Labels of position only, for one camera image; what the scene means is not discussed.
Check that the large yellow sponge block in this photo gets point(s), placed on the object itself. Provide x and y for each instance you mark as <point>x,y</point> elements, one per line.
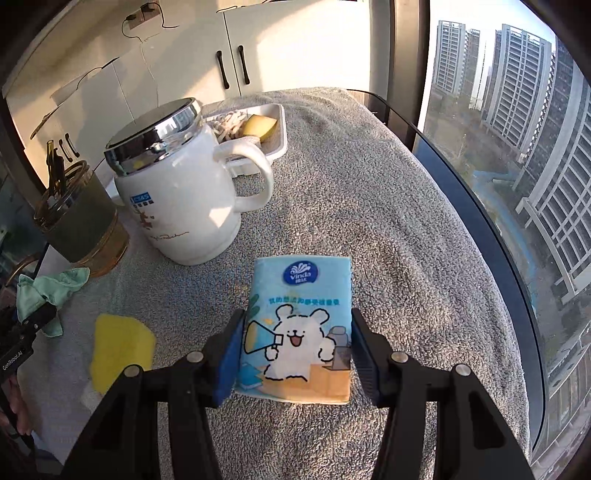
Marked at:
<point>259,126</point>

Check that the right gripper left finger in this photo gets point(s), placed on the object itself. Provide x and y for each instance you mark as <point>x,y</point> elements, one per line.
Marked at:
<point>120,440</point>

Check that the person left hand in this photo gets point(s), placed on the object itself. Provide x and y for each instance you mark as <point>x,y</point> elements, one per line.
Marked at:
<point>18,405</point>

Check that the wall power outlet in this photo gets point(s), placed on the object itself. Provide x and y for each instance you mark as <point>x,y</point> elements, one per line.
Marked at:
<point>144,13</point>

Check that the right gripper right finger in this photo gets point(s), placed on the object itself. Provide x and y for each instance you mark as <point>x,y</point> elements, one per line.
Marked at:
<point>473,440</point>

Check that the black glass table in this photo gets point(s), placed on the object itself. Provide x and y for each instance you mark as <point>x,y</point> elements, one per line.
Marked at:
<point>477,225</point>

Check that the white ceramic mug chrome lid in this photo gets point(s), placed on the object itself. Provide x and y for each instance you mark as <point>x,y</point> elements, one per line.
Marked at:
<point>170,173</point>

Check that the white plastic tray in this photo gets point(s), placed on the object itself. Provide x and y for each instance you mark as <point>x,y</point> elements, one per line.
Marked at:
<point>228,126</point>

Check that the green cloth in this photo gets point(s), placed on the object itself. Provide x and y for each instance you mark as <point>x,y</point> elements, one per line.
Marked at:
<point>53,289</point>

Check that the glass cup green sleeve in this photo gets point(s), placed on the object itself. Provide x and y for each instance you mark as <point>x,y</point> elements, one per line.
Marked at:
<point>78,218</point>

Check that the light blue tissue pack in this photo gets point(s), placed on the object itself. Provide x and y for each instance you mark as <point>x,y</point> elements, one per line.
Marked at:
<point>296,346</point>

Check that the white lower cabinet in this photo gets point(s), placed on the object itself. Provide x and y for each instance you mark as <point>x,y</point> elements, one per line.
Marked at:
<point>88,74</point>

